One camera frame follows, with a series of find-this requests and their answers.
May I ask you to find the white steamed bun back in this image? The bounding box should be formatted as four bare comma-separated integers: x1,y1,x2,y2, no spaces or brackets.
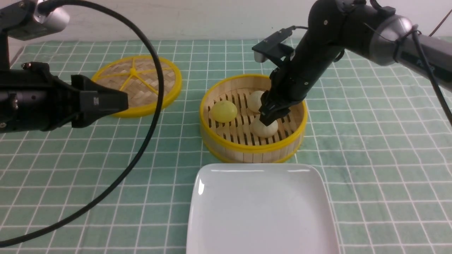
247,90,264,114

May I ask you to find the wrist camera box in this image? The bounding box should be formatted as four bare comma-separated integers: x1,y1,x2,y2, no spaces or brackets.
252,26,296,67
0,0,70,41

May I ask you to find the bamboo steamer basket yellow rim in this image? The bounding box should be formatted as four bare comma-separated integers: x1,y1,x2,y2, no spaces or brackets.
199,74,308,163

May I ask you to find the white square plate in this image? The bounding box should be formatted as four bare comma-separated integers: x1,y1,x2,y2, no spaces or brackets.
186,163,340,254

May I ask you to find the bamboo steamer lid yellow rim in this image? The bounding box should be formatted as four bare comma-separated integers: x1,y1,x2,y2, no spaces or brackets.
92,56,182,118

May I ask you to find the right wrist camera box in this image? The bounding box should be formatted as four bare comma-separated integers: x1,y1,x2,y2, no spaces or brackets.
252,26,296,67

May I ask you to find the yellow steamed bun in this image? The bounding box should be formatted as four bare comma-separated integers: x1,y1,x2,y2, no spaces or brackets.
209,100,238,123

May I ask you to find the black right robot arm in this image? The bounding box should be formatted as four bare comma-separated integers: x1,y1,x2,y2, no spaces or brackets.
252,0,452,126

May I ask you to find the green checkered tablecloth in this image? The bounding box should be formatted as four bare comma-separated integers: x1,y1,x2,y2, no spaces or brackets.
0,39,452,254

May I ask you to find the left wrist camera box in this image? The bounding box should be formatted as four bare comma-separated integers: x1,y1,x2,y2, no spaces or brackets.
0,0,70,41

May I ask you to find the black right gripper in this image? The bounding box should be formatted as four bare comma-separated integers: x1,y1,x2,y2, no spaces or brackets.
260,39,332,126

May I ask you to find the white steamed bun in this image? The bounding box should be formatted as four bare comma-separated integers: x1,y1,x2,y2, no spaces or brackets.
250,114,278,138
247,90,264,114

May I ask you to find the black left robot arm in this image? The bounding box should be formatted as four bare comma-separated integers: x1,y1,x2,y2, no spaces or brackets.
1,0,164,133

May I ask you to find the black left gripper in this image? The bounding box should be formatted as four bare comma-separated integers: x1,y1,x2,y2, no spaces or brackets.
21,62,129,132

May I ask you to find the white steamed bun front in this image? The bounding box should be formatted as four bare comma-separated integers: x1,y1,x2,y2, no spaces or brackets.
250,114,278,138

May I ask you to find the thick black cable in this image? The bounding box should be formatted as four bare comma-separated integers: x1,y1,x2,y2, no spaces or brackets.
0,0,166,248

